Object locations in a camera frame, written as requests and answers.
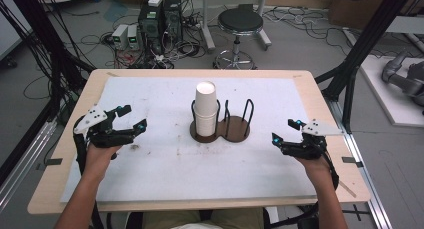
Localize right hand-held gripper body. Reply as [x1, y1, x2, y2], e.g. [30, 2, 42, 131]
[280, 119, 345, 161]

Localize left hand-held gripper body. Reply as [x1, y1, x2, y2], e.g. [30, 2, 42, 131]
[73, 104, 141, 149]

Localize brown cup holder with wire loops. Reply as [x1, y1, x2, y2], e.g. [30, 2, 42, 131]
[189, 98, 255, 144]

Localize stack of white paper cups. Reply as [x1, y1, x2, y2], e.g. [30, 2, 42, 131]
[194, 81, 218, 138]

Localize person's left hand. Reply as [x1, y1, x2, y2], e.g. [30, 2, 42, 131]
[83, 143, 123, 182]

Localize person's right hand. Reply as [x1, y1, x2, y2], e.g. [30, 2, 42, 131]
[294, 154, 333, 187]

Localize wooden table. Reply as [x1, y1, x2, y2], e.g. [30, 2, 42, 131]
[27, 68, 372, 216]

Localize black tape strip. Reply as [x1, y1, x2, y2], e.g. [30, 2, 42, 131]
[44, 157, 64, 167]
[341, 156, 365, 169]

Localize white foam mat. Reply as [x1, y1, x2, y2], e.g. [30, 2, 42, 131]
[60, 76, 318, 204]

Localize grey power supply unit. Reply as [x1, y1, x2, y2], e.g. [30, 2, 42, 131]
[111, 23, 130, 51]
[126, 24, 141, 51]

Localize black computer tower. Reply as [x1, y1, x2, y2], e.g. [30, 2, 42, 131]
[137, 3, 166, 55]
[162, 0, 184, 44]

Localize white platform board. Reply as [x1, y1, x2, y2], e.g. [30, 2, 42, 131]
[359, 54, 424, 129]

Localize white desk leg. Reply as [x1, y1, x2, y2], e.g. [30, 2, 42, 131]
[199, 0, 217, 54]
[254, 0, 273, 52]

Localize person's khaki pants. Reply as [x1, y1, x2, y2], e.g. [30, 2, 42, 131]
[142, 207, 265, 229]

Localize black round stool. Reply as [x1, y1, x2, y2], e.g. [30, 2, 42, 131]
[212, 7, 265, 71]

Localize cardboard box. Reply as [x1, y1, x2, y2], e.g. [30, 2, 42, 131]
[327, 0, 388, 31]

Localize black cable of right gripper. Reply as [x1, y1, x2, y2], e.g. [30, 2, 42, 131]
[320, 150, 341, 191]

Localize aluminium rail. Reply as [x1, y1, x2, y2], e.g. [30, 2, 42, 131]
[0, 120, 58, 211]
[327, 98, 394, 229]

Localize tangle of floor cables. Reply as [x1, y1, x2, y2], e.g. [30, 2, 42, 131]
[99, 28, 208, 70]

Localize black metal frame post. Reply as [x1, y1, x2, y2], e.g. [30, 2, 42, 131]
[314, 0, 410, 134]

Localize black frame post with cables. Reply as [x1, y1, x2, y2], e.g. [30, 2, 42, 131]
[5, 0, 96, 124]

